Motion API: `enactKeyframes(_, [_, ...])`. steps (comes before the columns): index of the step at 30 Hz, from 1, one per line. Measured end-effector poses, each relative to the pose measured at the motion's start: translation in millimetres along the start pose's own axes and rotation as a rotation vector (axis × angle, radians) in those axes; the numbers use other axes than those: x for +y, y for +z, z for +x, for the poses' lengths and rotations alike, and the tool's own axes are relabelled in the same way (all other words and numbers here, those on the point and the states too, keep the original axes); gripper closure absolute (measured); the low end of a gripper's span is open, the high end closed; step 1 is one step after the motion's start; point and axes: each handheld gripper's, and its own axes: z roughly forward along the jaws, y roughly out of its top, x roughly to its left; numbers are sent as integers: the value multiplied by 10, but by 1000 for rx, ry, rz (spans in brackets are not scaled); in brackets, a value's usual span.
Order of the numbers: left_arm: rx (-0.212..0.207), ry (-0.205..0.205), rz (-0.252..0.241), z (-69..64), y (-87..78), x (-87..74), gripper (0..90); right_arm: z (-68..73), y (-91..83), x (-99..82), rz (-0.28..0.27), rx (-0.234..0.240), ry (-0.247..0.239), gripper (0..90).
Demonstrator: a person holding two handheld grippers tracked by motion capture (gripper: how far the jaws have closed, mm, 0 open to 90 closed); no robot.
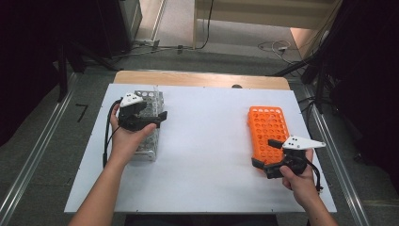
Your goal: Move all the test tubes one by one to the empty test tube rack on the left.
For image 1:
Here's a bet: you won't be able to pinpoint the person's left hand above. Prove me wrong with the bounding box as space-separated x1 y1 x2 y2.
108 103 157 168

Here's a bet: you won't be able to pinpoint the orange plastic test tube rack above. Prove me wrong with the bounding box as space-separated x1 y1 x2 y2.
247 105 292 168

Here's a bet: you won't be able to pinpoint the grey floor cables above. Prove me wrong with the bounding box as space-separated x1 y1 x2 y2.
111 38 196 60

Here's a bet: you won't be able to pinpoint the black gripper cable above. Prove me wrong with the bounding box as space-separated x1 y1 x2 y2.
302 155 325 194
102 98 124 170

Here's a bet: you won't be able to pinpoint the person's dark clothing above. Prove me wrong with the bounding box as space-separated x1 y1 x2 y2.
124 214 280 226

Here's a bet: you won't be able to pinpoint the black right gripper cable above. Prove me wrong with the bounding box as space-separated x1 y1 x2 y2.
302 155 325 194

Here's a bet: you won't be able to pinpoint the white floor cable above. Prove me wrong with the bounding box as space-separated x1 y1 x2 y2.
257 39 300 65

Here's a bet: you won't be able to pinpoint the white board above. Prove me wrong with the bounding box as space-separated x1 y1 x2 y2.
64 83 337 215

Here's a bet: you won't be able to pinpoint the person's right hand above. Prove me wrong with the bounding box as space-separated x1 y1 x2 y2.
279 148 320 210

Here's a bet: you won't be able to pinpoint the silver metal test tube rack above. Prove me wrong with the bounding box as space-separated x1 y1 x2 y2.
130 89 166 163

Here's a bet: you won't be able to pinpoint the wooden table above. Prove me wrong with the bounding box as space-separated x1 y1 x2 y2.
113 70 292 91

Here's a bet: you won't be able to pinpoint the black hanging cable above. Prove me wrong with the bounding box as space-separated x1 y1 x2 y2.
197 0 216 51

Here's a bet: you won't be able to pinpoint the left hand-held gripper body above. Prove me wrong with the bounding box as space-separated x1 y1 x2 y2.
118 91 158 132

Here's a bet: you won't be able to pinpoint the black metal stand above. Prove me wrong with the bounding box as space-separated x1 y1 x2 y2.
266 46 349 116
56 40 121 104

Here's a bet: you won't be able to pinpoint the clear glass test tube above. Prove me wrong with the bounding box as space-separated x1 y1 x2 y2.
152 84 160 109

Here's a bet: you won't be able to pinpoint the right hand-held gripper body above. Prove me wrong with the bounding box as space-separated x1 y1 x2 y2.
263 135 327 180

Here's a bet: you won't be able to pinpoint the dark cabinet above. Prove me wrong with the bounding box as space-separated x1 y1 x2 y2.
93 0 143 60

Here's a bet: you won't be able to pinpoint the beige wooden frame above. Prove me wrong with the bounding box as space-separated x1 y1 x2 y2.
192 0 343 51

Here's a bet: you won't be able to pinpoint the aluminium floor rail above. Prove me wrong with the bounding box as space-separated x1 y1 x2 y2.
300 84 372 226
0 73 78 226

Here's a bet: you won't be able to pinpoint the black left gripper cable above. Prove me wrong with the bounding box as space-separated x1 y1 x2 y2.
102 98 124 170

